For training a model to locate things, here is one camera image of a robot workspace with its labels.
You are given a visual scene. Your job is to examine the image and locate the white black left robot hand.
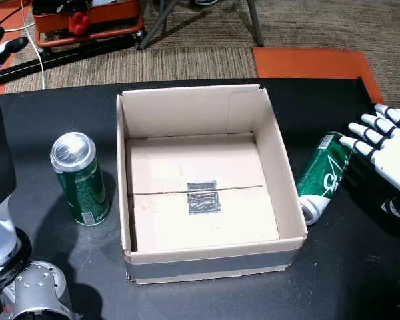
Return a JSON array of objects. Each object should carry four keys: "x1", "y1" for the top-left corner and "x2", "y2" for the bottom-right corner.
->
[{"x1": 0, "y1": 25, "x2": 29, "y2": 113}]

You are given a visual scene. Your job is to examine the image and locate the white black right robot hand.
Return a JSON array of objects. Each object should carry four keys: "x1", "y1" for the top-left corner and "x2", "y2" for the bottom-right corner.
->
[{"x1": 339, "y1": 103, "x2": 400, "y2": 220}]

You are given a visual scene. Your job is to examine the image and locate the green white Chilsung cider can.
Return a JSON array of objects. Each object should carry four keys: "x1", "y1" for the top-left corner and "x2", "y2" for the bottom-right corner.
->
[{"x1": 295, "y1": 131, "x2": 353, "y2": 226}]

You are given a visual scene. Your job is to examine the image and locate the dark green drink can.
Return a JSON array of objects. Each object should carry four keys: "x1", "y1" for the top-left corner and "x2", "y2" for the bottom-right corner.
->
[{"x1": 49, "y1": 131, "x2": 111, "y2": 227}]

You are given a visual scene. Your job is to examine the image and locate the open cardboard box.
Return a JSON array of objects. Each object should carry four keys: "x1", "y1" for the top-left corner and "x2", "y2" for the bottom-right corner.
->
[{"x1": 115, "y1": 83, "x2": 309, "y2": 285}]

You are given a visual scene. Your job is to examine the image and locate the red rubber toy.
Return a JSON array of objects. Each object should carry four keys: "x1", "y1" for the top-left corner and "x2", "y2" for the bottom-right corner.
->
[{"x1": 69, "y1": 12, "x2": 90, "y2": 35}]

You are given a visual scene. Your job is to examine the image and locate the orange metal cart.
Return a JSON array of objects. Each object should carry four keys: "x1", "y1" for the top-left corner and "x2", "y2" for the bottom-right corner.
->
[{"x1": 31, "y1": 0, "x2": 146, "y2": 47}]

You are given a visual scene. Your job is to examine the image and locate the grey metal stand legs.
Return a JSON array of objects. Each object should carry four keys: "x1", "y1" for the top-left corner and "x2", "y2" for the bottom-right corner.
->
[{"x1": 137, "y1": 0, "x2": 265, "y2": 51}]

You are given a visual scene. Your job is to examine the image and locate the long white cable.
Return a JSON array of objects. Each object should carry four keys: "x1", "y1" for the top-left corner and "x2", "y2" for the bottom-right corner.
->
[{"x1": 19, "y1": 0, "x2": 47, "y2": 90}]

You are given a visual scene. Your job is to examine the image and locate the black floor rail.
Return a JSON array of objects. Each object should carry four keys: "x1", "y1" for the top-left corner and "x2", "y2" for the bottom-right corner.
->
[{"x1": 0, "y1": 33, "x2": 143, "y2": 86}]

